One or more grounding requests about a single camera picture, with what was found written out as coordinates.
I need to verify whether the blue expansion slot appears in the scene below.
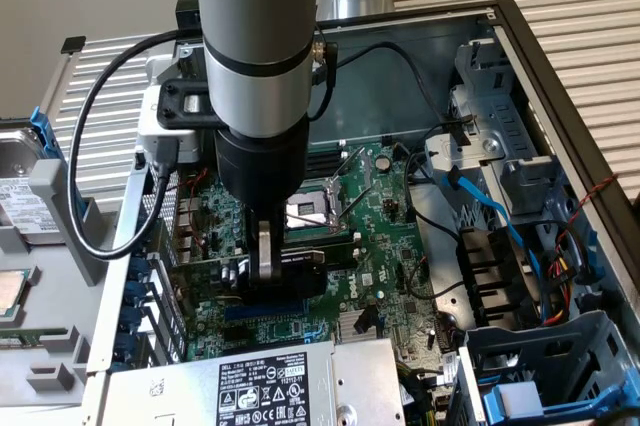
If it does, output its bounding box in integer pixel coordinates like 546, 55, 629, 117
223, 301, 307, 323

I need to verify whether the silver chipset heatsink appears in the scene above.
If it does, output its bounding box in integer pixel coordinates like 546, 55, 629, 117
335, 309, 382, 346

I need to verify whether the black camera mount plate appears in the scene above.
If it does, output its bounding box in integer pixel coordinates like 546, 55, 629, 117
155, 78, 224, 131

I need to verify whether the short black expansion slot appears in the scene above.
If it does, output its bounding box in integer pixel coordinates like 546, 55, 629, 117
223, 325, 252, 347

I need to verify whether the blue SATA wire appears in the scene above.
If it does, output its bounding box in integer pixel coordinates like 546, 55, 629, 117
442, 164, 546, 280

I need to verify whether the open grey PC case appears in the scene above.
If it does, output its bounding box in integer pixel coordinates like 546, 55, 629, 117
82, 0, 640, 426

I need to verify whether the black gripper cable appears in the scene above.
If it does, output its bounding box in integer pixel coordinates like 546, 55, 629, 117
305, 28, 340, 122

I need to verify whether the thick black camera cable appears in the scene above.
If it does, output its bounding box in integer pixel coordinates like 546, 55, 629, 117
67, 29, 204, 261

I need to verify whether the black SATA wire with plug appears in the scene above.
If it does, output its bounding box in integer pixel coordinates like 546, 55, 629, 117
332, 40, 476, 147

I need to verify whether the grey disk bay cage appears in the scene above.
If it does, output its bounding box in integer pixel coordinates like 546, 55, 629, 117
462, 308, 640, 426

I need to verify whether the silver CPU chip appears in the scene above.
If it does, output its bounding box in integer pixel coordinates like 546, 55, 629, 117
0, 270, 29, 322

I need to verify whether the red black twisted wire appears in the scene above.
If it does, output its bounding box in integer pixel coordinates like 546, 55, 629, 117
167, 169, 209, 197
552, 173, 620, 260

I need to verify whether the black angled SATA plug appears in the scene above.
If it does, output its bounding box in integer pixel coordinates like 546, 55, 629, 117
352, 304, 380, 335

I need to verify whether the hard disk in blue carrier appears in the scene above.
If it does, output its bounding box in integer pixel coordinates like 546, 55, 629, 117
0, 106, 84, 250

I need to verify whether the grey plastic parts rack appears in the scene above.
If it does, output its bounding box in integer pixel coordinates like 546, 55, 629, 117
0, 159, 119, 407

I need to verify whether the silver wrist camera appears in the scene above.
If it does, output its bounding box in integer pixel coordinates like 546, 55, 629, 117
135, 83, 201, 165

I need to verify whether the black box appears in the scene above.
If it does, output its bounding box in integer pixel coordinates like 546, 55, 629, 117
174, 0, 204, 42

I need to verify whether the black fan wire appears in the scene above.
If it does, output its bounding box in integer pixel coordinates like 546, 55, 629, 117
402, 143, 461, 240

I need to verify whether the green RAM stick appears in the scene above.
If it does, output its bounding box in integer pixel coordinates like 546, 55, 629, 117
0, 328, 69, 350

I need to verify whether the silver metal drive bay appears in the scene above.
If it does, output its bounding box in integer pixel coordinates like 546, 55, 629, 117
449, 38, 569, 220

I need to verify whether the green Dell motherboard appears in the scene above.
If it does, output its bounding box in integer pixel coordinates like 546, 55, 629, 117
172, 140, 451, 362

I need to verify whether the blue slot retention clip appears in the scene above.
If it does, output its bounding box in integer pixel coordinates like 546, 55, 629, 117
125, 275, 151, 306
115, 340, 141, 365
135, 208, 154, 237
122, 306, 147, 335

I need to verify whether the CPU socket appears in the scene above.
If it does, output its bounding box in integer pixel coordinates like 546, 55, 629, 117
282, 178, 351, 242

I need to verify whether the green graphics card black shroud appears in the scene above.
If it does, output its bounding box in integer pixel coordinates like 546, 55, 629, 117
154, 247, 330, 308

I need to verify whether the blue disk carrier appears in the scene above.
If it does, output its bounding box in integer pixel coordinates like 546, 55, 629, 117
482, 370, 640, 420

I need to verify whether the black looped panel wire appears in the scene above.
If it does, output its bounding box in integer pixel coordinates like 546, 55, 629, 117
405, 255, 467, 301

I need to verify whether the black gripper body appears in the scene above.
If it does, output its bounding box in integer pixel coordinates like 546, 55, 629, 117
214, 115, 311, 221

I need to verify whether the black case fan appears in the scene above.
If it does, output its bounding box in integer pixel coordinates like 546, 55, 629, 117
457, 225, 539, 335

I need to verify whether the coloured power wire bundle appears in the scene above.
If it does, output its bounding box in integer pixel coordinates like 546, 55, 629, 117
537, 245, 576, 330

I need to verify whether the silver socket locking lever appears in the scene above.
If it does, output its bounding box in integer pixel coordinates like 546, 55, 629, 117
287, 212, 346, 235

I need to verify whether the silver power supply unit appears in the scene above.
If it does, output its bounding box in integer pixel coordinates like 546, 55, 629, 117
107, 338, 406, 426

